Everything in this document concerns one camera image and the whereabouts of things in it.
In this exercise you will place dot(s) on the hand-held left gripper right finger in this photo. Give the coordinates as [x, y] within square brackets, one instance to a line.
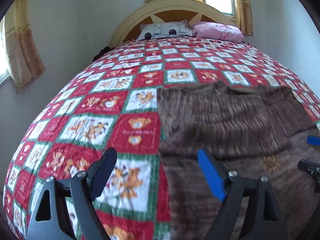
[210, 175]

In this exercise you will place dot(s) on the brown knitted sweater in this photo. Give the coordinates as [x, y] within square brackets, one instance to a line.
[225, 120]

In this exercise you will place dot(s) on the cream wooden headboard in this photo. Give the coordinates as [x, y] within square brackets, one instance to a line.
[175, 5]

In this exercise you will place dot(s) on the pink pillow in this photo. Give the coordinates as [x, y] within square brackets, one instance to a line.
[217, 31]

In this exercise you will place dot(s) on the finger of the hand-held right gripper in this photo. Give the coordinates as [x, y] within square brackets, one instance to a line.
[313, 140]
[310, 167]

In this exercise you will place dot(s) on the large side window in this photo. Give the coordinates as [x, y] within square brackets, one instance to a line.
[3, 62]

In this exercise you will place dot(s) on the dark cloth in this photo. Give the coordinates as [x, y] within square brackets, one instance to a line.
[100, 53]

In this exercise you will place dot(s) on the grey patterned pillow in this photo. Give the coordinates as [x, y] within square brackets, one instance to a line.
[160, 31]

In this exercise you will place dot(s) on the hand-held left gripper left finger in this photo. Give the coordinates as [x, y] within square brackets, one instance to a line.
[102, 177]

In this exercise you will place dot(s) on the red checked printed blanket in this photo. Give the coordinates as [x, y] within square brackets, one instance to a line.
[100, 105]

